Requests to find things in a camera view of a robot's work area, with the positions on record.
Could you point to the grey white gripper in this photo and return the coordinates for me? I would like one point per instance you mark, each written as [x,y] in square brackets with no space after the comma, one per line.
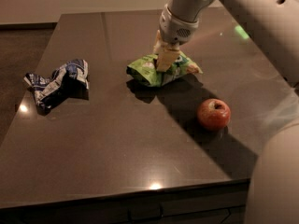
[175,31]

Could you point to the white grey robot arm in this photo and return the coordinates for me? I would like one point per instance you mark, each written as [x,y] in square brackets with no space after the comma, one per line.
[272,27]

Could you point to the red apple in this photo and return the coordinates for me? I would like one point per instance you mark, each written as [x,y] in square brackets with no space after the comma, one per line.
[213,114]

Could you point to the blue white crumpled chip bag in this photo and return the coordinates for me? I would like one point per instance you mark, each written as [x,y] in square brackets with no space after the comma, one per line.
[65,80]

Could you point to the dark cabinet drawer fronts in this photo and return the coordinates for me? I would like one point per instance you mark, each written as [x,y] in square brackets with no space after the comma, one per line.
[218,203]

